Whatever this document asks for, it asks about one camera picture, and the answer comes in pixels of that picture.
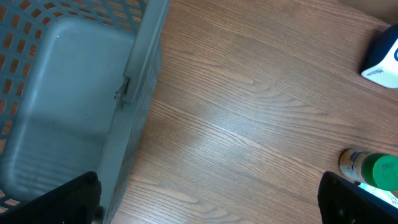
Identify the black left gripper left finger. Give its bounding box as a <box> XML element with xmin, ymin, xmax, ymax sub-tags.
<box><xmin>1</xmin><ymin>171</ymin><xmax>102</xmax><ymax>224</ymax></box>

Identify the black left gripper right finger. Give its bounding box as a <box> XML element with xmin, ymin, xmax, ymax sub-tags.
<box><xmin>318</xmin><ymin>171</ymin><xmax>397</xmax><ymax>224</ymax></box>

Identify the teal wipes packet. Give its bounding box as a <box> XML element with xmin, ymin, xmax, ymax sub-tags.
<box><xmin>359</xmin><ymin>183</ymin><xmax>398</xmax><ymax>208</ymax></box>

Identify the green lid jar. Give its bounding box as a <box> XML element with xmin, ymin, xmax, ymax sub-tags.
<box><xmin>338</xmin><ymin>149</ymin><xmax>397</xmax><ymax>192</ymax></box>

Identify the white barcode scanner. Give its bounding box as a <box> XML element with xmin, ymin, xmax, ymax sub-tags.
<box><xmin>361</xmin><ymin>24</ymin><xmax>397</xmax><ymax>89</ymax></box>

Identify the grey plastic basket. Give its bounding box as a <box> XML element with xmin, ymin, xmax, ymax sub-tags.
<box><xmin>1</xmin><ymin>0</ymin><xmax>170</xmax><ymax>223</ymax></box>

